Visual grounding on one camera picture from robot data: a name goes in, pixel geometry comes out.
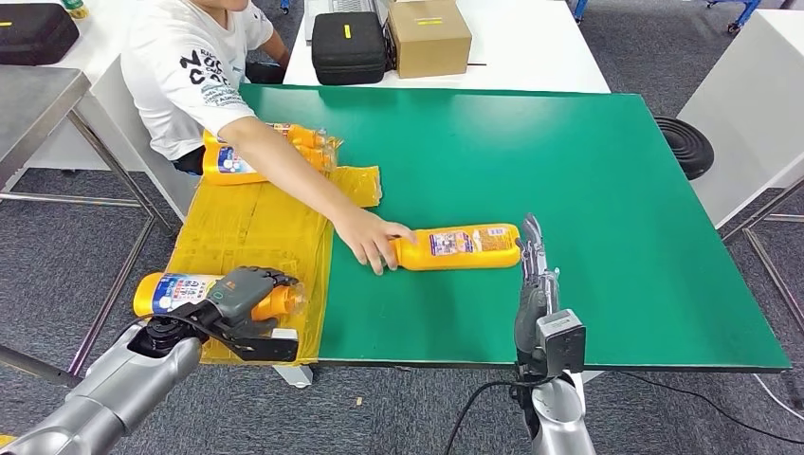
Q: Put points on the white table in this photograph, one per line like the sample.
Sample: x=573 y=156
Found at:
x=747 y=113

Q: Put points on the steel table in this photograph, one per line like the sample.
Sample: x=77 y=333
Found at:
x=31 y=100

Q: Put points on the black ribbed round stool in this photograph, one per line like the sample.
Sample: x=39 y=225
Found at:
x=688 y=147

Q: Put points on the orange detergent bottle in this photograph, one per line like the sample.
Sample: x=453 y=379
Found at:
x=414 y=257
x=301 y=135
x=217 y=177
x=144 y=295

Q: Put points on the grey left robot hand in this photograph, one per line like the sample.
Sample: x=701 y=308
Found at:
x=242 y=295

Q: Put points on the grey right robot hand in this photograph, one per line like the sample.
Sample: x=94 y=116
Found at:
x=534 y=295

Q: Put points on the person's right hand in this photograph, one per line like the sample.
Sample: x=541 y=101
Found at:
x=370 y=235

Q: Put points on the blue frame piece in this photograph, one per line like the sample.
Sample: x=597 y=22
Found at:
x=578 y=7

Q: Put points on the person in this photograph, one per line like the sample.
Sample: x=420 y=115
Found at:
x=182 y=81

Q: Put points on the blue wheeled cart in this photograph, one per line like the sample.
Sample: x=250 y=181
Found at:
x=744 y=9

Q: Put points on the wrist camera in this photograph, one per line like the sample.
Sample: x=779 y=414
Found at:
x=562 y=345
x=270 y=348

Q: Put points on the black zip case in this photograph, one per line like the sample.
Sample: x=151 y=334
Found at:
x=347 y=60
x=31 y=38

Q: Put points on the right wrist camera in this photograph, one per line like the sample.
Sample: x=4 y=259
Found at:
x=562 y=345

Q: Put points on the yellow taped plastic sheet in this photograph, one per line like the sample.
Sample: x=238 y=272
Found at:
x=251 y=232

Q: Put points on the brown cardboard box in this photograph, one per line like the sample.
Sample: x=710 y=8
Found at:
x=429 y=47

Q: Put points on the white table foot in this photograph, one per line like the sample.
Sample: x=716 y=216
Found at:
x=298 y=377
x=590 y=377

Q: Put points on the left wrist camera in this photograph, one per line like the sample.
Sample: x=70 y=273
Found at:
x=270 y=348

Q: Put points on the steel leg frame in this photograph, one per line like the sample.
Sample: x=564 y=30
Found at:
x=763 y=210

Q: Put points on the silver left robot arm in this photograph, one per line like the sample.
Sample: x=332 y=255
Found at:
x=125 y=389

